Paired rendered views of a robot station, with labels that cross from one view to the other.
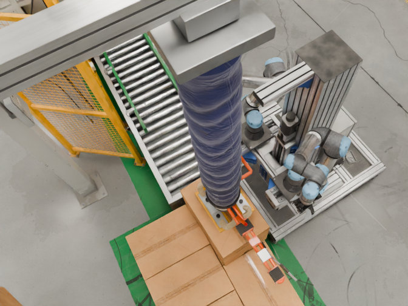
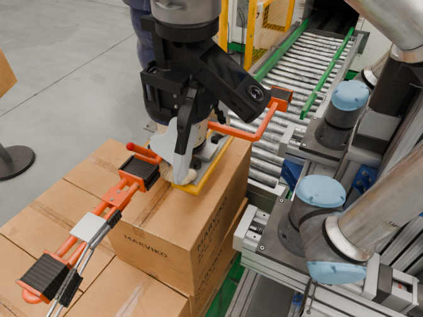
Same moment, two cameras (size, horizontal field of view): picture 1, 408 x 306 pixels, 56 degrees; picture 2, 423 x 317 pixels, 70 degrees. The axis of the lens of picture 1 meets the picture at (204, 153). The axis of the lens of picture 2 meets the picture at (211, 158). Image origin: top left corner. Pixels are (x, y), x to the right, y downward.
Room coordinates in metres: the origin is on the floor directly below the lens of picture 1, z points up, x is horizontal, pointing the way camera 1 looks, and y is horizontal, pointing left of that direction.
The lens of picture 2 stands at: (0.30, -0.74, 1.84)
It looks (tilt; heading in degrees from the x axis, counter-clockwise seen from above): 45 degrees down; 47
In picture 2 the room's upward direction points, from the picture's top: straight up
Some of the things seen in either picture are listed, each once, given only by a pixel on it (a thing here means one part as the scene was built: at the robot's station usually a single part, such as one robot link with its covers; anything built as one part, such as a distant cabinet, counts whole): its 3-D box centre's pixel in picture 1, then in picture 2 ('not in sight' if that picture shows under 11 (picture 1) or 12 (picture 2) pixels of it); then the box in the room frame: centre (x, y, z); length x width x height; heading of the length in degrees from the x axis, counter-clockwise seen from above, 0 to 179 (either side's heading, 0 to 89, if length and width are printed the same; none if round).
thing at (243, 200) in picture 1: (235, 193); (206, 154); (0.82, -0.16, 1.08); 0.34 x 0.10 x 0.05; 21
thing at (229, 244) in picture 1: (224, 215); (184, 199); (0.78, -0.06, 0.74); 0.60 x 0.40 x 0.40; 21
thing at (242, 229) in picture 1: (244, 227); (140, 172); (0.56, -0.16, 1.18); 0.10 x 0.08 x 0.06; 111
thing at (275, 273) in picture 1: (275, 274); (46, 275); (0.23, -0.28, 1.18); 0.08 x 0.07 x 0.05; 21
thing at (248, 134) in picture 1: (254, 129); (337, 127); (1.29, -0.41, 1.09); 0.15 x 0.15 x 0.10
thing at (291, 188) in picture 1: (294, 180); (306, 225); (0.83, -0.58, 1.09); 0.15 x 0.15 x 0.10
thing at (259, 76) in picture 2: (110, 71); (276, 51); (2.50, 0.75, 0.60); 1.60 x 0.10 x 0.09; 17
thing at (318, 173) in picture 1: (315, 174); not in sight; (0.60, -0.53, 1.82); 0.11 x 0.11 x 0.08; 47
